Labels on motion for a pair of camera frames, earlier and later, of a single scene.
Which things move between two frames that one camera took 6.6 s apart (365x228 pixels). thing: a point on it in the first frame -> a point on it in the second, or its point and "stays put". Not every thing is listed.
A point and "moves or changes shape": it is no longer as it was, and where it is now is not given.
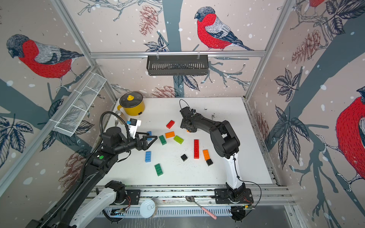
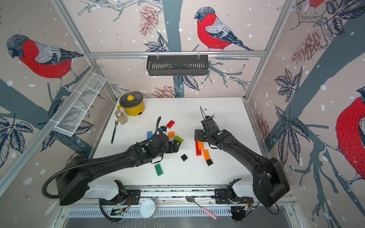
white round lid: x=147 y=208 stays put
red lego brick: x=196 y=152 moves or changes shape
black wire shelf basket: x=177 y=65 stays put
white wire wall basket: x=67 y=123 stays put
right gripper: x=183 y=124 -> x=201 y=137
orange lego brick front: x=206 y=154 stays put
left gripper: x=144 y=146 -> x=172 y=149
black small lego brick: x=184 y=157 stays put
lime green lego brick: x=178 y=139 stays put
